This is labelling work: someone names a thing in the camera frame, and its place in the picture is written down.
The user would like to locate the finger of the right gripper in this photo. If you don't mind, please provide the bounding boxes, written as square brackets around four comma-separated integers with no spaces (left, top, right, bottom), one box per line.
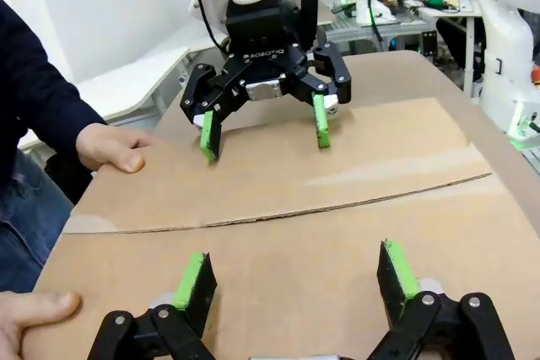
[290,42,354,150]
[180,63,248,164]

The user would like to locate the person's left hand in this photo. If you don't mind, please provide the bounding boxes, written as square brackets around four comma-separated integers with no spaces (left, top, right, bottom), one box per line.
[75,122,156,175]

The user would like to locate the person's left forearm dark sleeve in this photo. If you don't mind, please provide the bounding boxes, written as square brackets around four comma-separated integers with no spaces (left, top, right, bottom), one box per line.
[0,0,106,186]

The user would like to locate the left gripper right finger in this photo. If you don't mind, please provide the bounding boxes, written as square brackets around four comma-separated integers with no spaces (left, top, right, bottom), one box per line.
[370,238,518,360]

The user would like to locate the white curved desk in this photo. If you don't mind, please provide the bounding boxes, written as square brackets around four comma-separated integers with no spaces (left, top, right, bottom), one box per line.
[19,46,193,153]

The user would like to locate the person dark sweater blue jeans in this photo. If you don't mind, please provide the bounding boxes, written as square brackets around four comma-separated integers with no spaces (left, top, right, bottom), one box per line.
[0,153,75,293]

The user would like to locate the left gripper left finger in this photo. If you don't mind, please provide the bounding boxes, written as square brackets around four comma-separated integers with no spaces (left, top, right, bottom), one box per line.
[87,251,220,360]

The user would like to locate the person's right hand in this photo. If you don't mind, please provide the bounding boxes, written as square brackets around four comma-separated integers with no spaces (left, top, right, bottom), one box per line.
[0,290,82,360]

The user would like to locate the white workbench with clutter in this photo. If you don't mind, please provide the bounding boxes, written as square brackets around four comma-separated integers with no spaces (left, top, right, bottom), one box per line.
[404,0,485,95]

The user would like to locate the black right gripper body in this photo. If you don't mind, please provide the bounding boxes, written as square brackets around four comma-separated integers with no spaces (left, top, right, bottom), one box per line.
[222,0,310,103]

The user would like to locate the thin black camera cable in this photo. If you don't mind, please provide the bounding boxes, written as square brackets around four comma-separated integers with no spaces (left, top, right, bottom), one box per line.
[192,0,232,56]

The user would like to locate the aluminium frame bench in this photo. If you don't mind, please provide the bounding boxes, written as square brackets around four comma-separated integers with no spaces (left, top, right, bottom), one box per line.
[323,5,428,56]

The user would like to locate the brown cardboard box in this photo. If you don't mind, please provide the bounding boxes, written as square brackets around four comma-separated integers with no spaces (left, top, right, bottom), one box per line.
[33,97,540,360]

